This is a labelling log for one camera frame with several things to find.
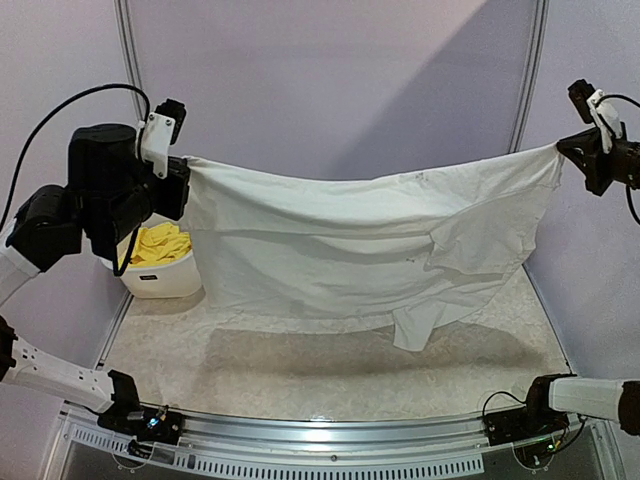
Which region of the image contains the front aluminium rail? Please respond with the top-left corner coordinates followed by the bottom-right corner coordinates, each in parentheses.
top-left (58, 384), bottom-right (606, 476)

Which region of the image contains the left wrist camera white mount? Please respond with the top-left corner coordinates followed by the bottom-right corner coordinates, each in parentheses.
top-left (136, 99), bottom-right (187, 179)

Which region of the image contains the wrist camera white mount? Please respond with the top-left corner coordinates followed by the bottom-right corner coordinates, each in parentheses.
top-left (136, 99), bottom-right (187, 179)
top-left (568, 79), bottom-right (623, 154)

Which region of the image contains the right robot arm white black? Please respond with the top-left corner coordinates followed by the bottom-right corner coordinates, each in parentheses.
top-left (516, 127), bottom-right (639, 436)

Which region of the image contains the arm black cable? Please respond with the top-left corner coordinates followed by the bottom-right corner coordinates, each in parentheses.
top-left (0, 82), bottom-right (152, 231)
top-left (602, 92), bottom-right (640, 225)

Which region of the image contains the white t-shirt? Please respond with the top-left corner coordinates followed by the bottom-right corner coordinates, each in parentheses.
top-left (180, 145), bottom-right (563, 351)

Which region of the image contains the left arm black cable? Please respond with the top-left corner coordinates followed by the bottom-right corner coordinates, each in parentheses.
top-left (0, 82), bottom-right (152, 231)

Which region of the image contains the aluminium frame post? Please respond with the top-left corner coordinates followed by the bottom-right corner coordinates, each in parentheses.
top-left (508, 0), bottom-right (549, 153)
top-left (113, 0), bottom-right (151, 126)

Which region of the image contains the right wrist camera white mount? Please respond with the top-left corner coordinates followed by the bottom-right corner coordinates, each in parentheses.
top-left (568, 79), bottom-right (623, 154)

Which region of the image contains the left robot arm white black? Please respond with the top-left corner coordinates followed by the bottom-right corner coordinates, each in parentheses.
top-left (1, 124), bottom-right (190, 434)

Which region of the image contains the left aluminium frame post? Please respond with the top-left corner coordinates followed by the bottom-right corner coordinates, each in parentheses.
top-left (113, 0), bottom-right (151, 126)

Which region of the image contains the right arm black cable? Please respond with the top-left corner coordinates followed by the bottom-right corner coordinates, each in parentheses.
top-left (602, 92), bottom-right (640, 225)

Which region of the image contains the white plastic laundry basket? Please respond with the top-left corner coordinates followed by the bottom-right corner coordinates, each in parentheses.
top-left (119, 251), bottom-right (202, 299)

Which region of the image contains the right aluminium frame post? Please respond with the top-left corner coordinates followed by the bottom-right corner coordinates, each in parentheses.
top-left (508, 0), bottom-right (549, 153)

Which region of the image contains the yellow garment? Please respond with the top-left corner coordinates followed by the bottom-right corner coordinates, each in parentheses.
top-left (128, 222), bottom-right (192, 268)

